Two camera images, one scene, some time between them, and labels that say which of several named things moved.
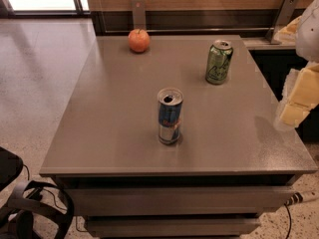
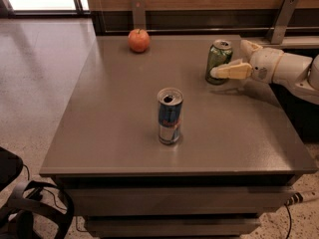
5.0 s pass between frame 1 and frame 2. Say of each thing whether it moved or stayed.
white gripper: moved
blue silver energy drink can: stayed
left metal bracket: stayed
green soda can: stayed
